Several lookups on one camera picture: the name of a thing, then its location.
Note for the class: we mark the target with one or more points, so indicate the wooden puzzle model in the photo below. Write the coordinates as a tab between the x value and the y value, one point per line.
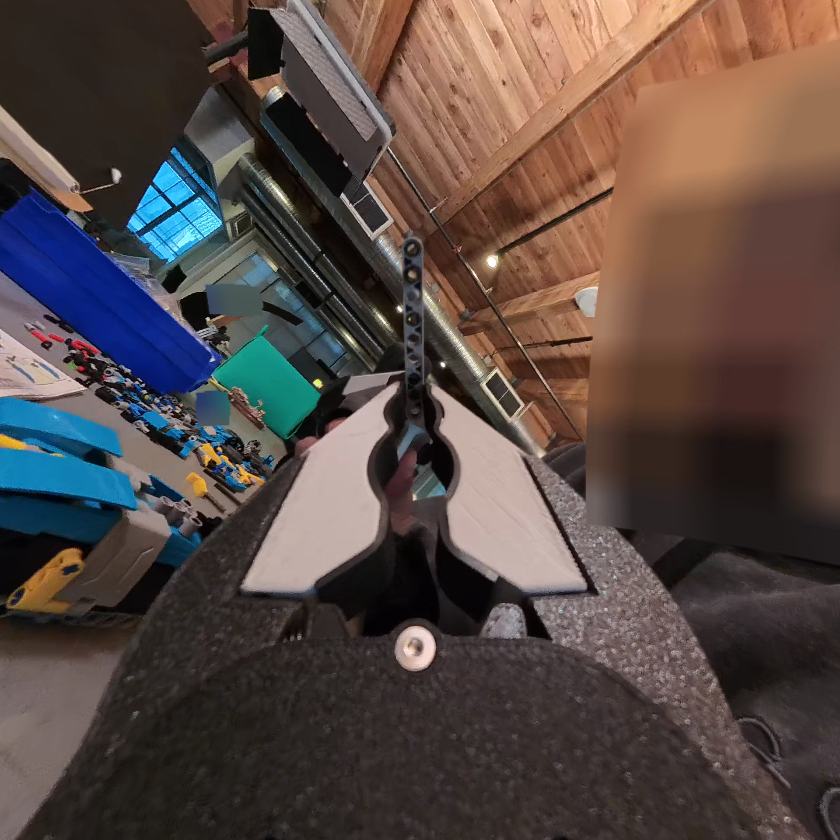
248	403

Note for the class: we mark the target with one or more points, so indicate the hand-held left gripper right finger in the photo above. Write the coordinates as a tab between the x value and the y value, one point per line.
505	518

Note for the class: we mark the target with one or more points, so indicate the dark panel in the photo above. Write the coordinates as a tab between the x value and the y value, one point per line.
98	79

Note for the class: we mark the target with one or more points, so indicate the yellow angled brick piece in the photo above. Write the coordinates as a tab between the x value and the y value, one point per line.
195	484

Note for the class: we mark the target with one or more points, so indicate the grey desk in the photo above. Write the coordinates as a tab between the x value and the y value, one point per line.
39	689

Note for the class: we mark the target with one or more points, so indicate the blue plastic bin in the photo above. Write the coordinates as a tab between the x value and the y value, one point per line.
98	295

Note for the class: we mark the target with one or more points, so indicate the building instruction booklet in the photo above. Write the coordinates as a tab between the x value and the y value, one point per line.
33	374

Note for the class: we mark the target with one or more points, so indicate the person's right hand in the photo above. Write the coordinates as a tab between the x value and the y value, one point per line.
401	492

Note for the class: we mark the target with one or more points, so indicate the white laptop stand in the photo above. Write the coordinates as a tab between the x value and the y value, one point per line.
33	157

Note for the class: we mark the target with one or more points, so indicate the black ceiling rail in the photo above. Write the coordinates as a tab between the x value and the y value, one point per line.
558	220

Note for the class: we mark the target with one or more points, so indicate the heap of clear plastic bags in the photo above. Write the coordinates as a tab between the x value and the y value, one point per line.
141	275

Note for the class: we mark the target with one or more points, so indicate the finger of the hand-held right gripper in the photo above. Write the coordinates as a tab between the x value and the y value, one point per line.
367	384

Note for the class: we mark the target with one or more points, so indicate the blue brick vehicle model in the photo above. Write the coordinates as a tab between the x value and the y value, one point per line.
59	472

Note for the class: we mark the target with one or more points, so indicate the pile of brick pieces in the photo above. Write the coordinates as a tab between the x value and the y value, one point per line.
164	413

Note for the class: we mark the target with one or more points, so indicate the grey ceiling panel unit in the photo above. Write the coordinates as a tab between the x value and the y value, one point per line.
328	79

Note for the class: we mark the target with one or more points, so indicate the white ceiling sensor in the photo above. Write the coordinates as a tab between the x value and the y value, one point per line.
588	302

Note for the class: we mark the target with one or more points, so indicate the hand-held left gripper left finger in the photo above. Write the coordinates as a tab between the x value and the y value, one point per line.
315	518

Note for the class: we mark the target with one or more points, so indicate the black axle rod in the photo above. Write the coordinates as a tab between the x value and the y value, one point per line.
215	500

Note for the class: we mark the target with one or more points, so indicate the white vent grille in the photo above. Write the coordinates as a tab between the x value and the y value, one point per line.
367	210
504	392

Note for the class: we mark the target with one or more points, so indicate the grey perforated brick beam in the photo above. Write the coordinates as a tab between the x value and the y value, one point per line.
413	315

